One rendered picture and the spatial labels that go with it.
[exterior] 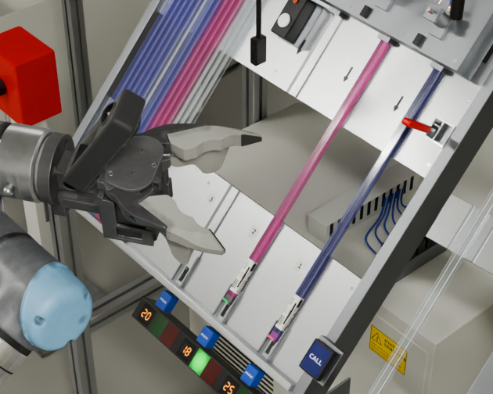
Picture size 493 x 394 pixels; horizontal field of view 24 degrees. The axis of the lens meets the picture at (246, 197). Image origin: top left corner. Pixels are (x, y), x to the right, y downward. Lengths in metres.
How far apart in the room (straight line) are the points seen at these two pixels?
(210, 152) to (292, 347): 0.69
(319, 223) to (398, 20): 0.53
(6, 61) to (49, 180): 1.33
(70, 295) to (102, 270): 1.94
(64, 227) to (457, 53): 0.92
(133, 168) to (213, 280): 0.81
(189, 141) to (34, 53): 1.34
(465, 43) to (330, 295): 0.43
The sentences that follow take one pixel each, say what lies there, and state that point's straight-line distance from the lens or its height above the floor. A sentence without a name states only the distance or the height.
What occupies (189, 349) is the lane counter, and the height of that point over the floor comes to 0.66.
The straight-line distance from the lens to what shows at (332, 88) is 1.84.
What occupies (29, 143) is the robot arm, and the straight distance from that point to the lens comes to 1.12.
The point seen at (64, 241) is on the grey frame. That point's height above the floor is 0.56.
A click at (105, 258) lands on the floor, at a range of 3.07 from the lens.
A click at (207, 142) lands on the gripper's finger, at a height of 1.38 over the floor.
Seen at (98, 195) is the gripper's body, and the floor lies 1.35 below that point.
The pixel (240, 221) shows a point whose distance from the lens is 1.87.
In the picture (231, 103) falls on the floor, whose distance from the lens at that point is 3.63.
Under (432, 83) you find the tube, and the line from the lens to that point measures 1.75.
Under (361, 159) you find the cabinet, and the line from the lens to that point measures 2.37.
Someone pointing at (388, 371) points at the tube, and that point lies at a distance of 1.59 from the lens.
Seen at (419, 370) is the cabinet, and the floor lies 0.54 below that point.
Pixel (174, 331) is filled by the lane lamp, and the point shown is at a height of 0.66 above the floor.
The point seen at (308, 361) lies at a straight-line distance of 1.71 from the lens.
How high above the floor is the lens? 2.04
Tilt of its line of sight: 39 degrees down
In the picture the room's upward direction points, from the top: straight up
